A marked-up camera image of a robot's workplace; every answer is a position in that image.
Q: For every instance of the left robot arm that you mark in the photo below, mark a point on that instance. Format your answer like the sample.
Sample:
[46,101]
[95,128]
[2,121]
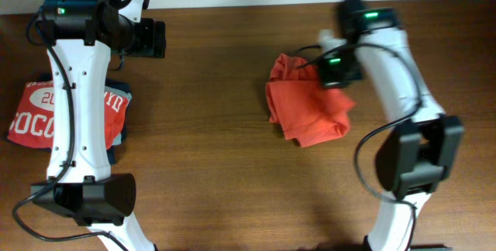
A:
[80,37]

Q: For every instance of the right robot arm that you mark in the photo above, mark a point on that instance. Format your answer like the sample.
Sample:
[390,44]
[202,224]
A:
[419,151]

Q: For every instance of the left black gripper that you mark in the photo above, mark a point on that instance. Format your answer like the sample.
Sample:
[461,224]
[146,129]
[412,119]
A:
[155,39]

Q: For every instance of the folded navy shirt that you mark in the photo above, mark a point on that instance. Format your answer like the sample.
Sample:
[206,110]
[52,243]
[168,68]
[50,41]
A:
[116,86]

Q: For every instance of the orange soccer t-shirt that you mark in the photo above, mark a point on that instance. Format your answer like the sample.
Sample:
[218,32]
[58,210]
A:
[303,109]

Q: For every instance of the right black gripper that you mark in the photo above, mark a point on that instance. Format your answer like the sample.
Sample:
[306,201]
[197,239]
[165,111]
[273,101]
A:
[328,80]

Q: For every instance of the folded red 2013 soccer shirt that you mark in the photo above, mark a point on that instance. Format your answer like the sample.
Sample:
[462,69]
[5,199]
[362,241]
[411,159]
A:
[33,119]

